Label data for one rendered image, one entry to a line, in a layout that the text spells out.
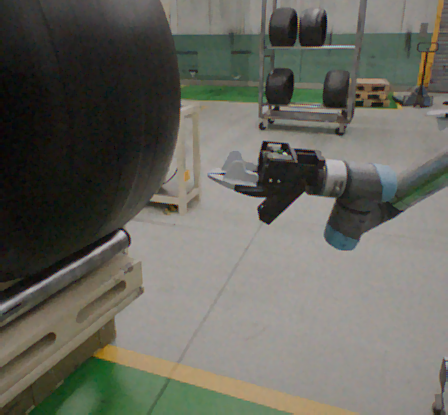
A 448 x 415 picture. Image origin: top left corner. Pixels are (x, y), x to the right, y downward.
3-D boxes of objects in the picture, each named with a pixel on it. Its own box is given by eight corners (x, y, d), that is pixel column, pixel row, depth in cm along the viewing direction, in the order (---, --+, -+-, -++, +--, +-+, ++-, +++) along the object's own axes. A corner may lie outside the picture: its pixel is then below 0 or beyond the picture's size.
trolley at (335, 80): (348, 137, 559) (366, -20, 492) (255, 130, 604) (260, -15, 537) (352, 128, 614) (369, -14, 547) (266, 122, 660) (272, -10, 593)
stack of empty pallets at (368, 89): (389, 107, 798) (393, 84, 782) (341, 105, 826) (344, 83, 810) (387, 99, 910) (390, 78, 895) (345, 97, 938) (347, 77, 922)
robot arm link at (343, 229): (372, 242, 91) (390, 201, 85) (342, 259, 84) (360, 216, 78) (343, 223, 95) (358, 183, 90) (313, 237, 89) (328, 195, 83)
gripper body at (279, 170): (258, 139, 77) (318, 145, 79) (249, 176, 82) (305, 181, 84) (266, 160, 71) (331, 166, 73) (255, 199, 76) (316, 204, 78)
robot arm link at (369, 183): (389, 213, 81) (406, 177, 76) (337, 210, 79) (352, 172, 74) (372, 192, 87) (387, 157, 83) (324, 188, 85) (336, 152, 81)
